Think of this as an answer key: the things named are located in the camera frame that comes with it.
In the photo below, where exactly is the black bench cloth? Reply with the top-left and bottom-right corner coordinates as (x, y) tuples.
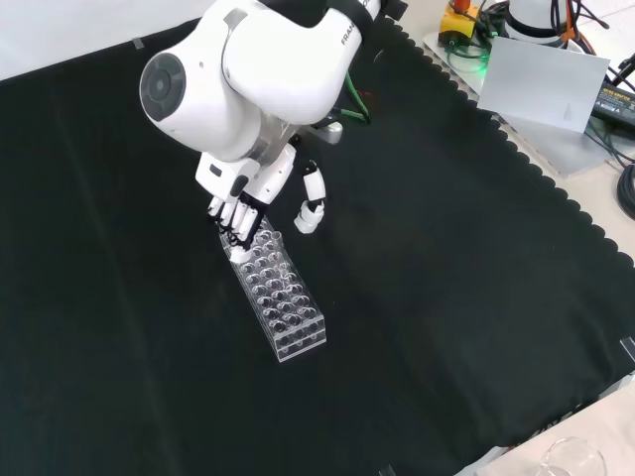
(0, 14), (635, 476)

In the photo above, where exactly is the pale grey board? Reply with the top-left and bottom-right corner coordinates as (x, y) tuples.
(476, 36), (612, 135)

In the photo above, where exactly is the yellow stop button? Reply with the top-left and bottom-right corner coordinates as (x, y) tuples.
(441, 0), (485, 44)

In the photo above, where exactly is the clear plastic test tube rack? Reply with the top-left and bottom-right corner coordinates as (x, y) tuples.
(217, 215), (329, 365)

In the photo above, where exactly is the grey metal base plate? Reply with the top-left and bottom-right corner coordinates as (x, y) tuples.
(421, 24), (632, 179)

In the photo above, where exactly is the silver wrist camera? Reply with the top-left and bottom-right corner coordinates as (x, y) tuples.
(311, 120), (345, 146)

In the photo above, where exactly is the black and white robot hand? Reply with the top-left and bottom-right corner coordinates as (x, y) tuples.
(194, 146), (328, 265)

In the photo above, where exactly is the green cable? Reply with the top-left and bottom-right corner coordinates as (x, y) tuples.
(345, 72), (374, 125)

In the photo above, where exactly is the black power adapter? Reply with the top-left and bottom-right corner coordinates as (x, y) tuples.
(589, 80), (635, 132)

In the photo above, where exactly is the black coiled cable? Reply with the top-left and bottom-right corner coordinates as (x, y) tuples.
(614, 162), (635, 220)

